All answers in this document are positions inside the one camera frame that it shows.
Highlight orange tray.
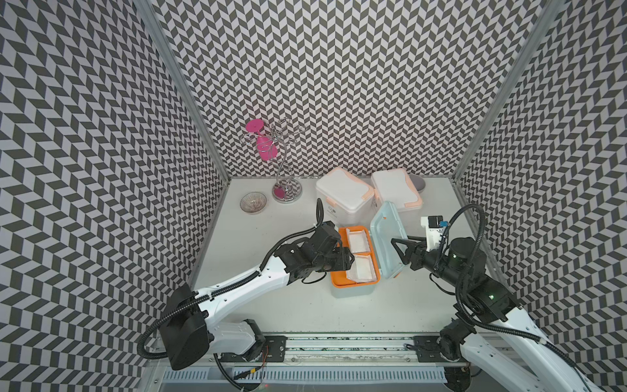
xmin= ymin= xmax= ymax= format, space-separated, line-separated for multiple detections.
xmin=331 ymin=226 xmax=380 ymax=296

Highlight blue first aid kit box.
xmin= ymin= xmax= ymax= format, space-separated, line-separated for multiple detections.
xmin=331 ymin=202 xmax=408 ymax=298

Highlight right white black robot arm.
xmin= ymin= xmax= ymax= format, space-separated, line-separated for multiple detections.
xmin=390 ymin=204 xmax=600 ymax=391

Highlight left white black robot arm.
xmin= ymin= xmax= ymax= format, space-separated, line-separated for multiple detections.
xmin=137 ymin=200 xmax=355 ymax=370

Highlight middle white first aid box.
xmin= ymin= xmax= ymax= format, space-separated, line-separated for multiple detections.
xmin=316 ymin=168 xmax=375 ymax=227

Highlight white first aid box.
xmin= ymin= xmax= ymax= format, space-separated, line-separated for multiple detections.
xmin=371 ymin=168 xmax=423 ymax=212
xmin=316 ymin=168 xmax=375 ymax=227

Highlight right white first aid box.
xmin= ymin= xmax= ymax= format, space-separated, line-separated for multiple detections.
xmin=371 ymin=168 xmax=423 ymax=212

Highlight small grey round bowl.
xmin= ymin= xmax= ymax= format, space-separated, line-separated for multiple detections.
xmin=409 ymin=174 xmax=426 ymax=193

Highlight small clear glass bowl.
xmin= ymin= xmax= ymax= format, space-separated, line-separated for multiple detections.
xmin=239 ymin=192 xmax=268 ymax=215

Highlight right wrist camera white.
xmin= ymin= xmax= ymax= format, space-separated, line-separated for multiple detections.
xmin=421 ymin=216 xmax=448 ymax=252

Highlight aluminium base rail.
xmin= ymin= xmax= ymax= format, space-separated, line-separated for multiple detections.
xmin=146 ymin=332 xmax=555 ymax=368

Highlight silver wire stand pink ornaments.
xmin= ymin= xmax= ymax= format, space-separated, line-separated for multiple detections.
xmin=245 ymin=119 xmax=302 ymax=204

